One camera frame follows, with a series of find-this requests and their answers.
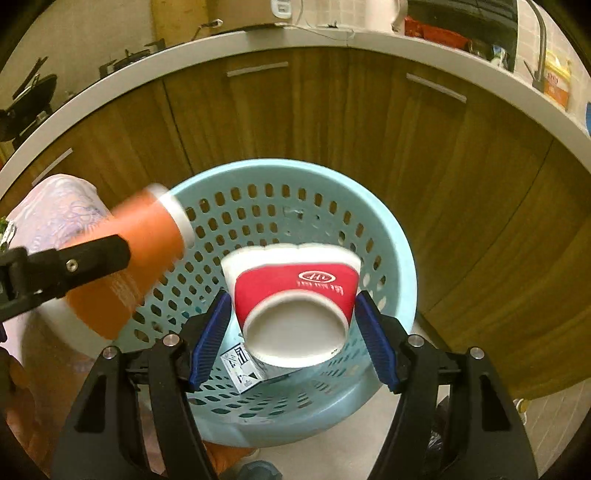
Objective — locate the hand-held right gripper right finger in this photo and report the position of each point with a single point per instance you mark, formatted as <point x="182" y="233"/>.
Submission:
<point x="376" y="341"/>

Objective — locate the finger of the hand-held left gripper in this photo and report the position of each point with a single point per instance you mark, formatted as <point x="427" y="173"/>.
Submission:
<point x="69" y="272"/>

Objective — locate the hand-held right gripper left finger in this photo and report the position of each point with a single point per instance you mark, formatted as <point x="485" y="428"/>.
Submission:
<point x="212" y="337"/>

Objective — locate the orange paper cup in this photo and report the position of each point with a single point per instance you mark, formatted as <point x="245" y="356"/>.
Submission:
<point x="147" y="230"/>

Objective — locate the red and white paper cup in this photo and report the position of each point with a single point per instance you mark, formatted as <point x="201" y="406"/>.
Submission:
<point x="295" y="286"/>

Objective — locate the light blue perforated plastic basket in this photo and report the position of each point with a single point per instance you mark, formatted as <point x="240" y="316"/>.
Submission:
<point x="295" y="184"/>

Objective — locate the small white printed carton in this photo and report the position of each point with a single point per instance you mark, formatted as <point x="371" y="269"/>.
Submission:
<point x="244" y="369"/>

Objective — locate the pink floral printed cloth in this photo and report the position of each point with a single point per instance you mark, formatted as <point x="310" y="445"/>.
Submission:
<point x="60" y="203"/>

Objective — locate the small white floor object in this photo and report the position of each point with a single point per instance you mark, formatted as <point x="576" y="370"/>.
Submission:
<point x="521" y="408"/>

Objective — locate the black wok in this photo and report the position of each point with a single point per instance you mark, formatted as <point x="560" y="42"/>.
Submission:
<point x="27" y="115"/>

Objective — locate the black gas stove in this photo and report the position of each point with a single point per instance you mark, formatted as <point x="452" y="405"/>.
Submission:
<point x="127" y="57"/>

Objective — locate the blue container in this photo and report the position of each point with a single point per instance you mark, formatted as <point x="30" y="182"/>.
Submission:
<point x="588" y="117"/>

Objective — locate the red packets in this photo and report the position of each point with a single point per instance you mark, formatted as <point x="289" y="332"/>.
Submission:
<point x="436" y="33"/>

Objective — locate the yellow dish soap bottle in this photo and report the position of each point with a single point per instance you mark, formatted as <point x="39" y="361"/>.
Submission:
<point x="556" y="83"/>

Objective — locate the white electric kettle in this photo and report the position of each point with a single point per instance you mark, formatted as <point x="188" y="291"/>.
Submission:
<point x="400" y="14"/>

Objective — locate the beige rice cooker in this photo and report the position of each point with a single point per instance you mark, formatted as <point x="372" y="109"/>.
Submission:
<point x="281" y="7"/>

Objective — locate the steel sink faucet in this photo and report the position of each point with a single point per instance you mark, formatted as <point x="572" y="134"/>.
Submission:
<point x="540" y="46"/>

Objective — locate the dark window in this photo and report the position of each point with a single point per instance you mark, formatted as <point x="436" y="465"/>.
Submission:
<point x="461" y="14"/>

